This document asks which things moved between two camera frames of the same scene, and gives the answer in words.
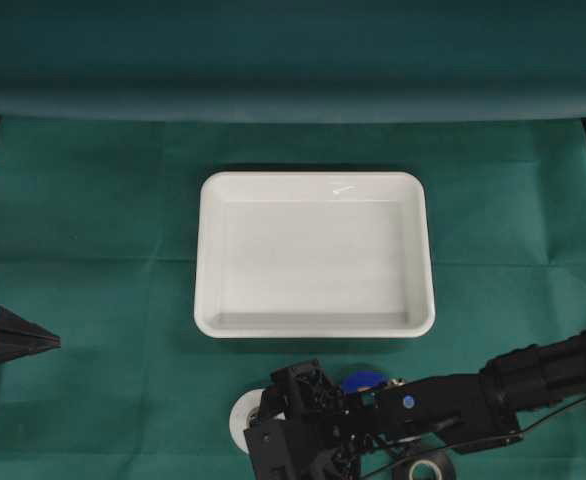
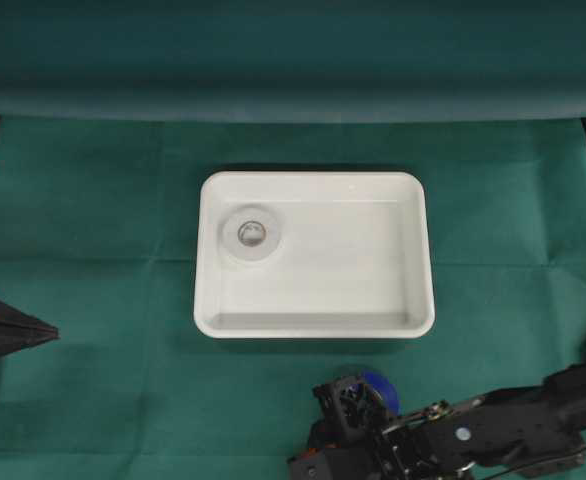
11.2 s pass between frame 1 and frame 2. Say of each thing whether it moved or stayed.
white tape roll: moved
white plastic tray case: stayed
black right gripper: moved
